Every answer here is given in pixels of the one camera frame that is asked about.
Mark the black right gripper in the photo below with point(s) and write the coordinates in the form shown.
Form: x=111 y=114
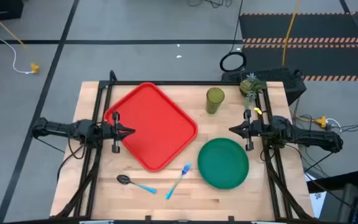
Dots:
x=259 y=130

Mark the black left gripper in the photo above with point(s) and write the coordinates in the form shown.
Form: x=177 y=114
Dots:
x=115 y=143

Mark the green plastic plate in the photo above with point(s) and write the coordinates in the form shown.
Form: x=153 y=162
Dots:
x=222 y=163

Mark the green translucent plastic cup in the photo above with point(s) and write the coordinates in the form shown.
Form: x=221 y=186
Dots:
x=214 y=101

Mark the iridescent blue fork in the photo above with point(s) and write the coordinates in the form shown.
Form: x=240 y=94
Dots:
x=186 y=169

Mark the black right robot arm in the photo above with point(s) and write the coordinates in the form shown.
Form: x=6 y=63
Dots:
x=315 y=137

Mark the red plastic tray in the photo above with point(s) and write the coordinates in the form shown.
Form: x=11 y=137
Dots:
x=154 y=124

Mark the small yellow tag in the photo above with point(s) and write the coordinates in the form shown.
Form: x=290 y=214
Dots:
x=257 y=110

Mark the small artificial potted plant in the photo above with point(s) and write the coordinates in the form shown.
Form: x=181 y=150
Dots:
x=249 y=87

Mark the yellow plug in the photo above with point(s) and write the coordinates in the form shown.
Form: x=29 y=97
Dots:
x=35 y=68
x=322 y=122

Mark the white plug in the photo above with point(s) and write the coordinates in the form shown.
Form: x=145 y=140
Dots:
x=332 y=123

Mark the white paper sheet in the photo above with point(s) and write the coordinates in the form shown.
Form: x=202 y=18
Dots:
x=317 y=199

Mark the black mat with striped edges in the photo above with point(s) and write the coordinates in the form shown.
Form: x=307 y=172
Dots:
x=306 y=28

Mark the black aluminium table frame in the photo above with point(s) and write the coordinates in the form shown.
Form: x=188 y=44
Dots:
x=182 y=83

